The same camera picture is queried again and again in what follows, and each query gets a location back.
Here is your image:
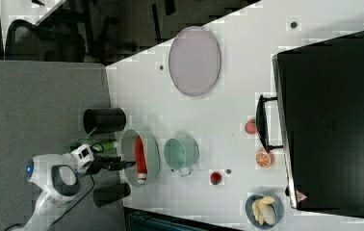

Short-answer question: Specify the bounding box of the blue bowl with chips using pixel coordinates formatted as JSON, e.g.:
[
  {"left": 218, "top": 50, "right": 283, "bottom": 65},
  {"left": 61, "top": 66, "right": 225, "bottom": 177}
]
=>
[{"left": 245, "top": 194, "right": 284, "bottom": 230}]

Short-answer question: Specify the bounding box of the black toaster oven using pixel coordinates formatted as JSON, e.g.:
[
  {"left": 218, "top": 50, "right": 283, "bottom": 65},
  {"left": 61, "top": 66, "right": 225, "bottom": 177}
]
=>
[{"left": 272, "top": 31, "right": 364, "bottom": 218}]

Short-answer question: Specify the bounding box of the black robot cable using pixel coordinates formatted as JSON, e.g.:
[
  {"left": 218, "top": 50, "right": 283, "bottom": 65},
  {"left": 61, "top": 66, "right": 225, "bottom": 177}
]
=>
[{"left": 3, "top": 174, "right": 96, "bottom": 231}]

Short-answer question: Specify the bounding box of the red strawberry toy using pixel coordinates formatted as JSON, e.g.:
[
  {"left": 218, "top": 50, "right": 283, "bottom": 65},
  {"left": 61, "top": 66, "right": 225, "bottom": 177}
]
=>
[{"left": 210, "top": 172, "right": 221, "bottom": 185}]

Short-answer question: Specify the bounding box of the red ketchup bottle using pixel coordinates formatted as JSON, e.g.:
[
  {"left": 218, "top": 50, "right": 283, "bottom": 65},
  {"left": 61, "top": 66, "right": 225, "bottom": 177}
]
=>
[{"left": 135, "top": 136, "right": 147, "bottom": 185}]

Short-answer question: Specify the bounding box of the black office chair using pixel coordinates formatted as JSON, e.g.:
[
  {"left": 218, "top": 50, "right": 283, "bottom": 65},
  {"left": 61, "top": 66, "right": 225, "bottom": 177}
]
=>
[{"left": 5, "top": 19, "right": 86, "bottom": 63}]

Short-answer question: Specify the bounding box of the orange slice toy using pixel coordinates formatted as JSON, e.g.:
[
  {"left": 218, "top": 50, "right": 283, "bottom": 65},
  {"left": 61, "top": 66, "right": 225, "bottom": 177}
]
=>
[{"left": 256, "top": 151, "right": 273, "bottom": 168}]

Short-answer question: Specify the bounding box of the green measuring cup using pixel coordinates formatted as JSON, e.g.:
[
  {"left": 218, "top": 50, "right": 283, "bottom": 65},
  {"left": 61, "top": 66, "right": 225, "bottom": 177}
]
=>
[{"left": 164, "top": 137, "right": 199, "bottom": 177}]

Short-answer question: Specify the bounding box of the black cup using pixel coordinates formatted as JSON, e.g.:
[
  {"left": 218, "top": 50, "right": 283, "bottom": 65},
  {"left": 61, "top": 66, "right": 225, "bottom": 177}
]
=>
[{"left": 93, "top": 183, "right": 131, "bottom": 207}]

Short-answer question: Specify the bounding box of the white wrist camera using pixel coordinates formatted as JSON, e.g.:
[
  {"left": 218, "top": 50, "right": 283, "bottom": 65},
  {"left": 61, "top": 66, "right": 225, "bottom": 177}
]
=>
[{"left": 70, "top": 144, "right": 94, "bottom": 171}]

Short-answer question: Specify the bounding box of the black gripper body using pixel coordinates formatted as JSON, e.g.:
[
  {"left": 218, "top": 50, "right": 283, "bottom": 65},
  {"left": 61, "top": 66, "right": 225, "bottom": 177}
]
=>
[{"left": 86, "top": 155, "right": 108, "bottom": 175}]

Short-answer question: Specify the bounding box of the purple round plate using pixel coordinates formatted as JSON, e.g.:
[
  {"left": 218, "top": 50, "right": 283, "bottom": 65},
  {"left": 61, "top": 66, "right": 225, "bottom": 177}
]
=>
[{"left": 169, "top": 26, "right": 221, "bottom": 97}]

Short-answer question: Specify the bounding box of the red apple toy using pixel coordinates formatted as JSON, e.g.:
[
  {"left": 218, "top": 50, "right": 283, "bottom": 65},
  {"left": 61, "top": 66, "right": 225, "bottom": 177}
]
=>
[{"left": 245, "top": 118, "right": 258, "bottom": 134}]

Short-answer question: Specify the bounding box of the black cylindrical container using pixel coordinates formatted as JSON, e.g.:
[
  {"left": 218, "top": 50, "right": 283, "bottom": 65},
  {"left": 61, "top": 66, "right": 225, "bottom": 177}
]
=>
[{"left": 83, "top": 108, "right": 126, "bottom": 134}]

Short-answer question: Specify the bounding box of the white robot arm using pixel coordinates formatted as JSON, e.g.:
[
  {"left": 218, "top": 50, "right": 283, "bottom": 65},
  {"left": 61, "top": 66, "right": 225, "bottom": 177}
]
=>
[{"left": 5, "top": 154, "right": 136, "bottom": 231}]

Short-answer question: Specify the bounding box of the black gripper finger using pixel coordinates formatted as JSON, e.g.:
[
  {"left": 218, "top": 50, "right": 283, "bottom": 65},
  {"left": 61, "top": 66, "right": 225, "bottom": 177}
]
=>
[
  {"left": 108, "top": 161, "right": 136, "bottom": 171},
  {"left": 105, "top": 156, "right": 121, "bottom": 162}
]

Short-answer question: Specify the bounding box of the green oval strainer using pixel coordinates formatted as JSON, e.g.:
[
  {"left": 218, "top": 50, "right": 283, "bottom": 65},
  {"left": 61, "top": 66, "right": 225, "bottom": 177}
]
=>
[{"left": 120, "top": 128, "right": 160, "bottom": 188}]

